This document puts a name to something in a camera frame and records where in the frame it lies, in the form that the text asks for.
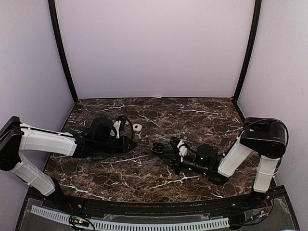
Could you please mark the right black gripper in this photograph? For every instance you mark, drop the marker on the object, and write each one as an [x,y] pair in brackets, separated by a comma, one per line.
[174,164]

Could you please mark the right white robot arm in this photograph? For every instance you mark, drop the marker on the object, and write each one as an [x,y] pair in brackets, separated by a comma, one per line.
[263,139]

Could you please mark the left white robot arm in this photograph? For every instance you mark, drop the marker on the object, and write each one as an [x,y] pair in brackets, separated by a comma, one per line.
[16,137]

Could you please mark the black front rail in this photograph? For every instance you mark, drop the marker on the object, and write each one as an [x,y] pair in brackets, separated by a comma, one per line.
[223,206]

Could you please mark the white slotted cable duct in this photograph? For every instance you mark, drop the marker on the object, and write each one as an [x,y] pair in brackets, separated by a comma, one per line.
[129,223]

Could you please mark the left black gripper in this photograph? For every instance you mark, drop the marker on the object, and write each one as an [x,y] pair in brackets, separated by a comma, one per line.
[123,146]

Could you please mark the right black frame post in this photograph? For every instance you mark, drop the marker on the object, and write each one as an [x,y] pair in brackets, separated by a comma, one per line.
[249,50]

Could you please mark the black earbud case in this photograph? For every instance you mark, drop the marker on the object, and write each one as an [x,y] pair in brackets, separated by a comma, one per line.
[158,148]

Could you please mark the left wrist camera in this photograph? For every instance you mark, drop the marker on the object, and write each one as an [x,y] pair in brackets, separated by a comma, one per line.
[119,125]

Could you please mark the small white charging case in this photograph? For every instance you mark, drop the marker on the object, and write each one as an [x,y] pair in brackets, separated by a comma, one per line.
[137,127]

